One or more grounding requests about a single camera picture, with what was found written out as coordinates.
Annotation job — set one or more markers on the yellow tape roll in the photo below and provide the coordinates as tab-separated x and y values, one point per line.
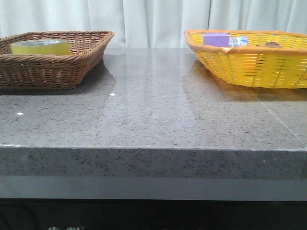
42	46

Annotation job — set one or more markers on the white curtain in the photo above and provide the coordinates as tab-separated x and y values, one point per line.
151	23

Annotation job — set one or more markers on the purple foam cube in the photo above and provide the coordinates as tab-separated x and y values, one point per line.
216	39

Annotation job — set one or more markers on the blue white wrapped packet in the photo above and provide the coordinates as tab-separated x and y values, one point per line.
238	41

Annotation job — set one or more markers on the brown wicker basket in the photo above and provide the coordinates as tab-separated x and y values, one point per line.
51	72

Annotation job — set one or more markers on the yellow woven basket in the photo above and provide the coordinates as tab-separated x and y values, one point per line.
255	66

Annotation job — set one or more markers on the brown toy lion figure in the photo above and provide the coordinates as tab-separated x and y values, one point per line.
271	44

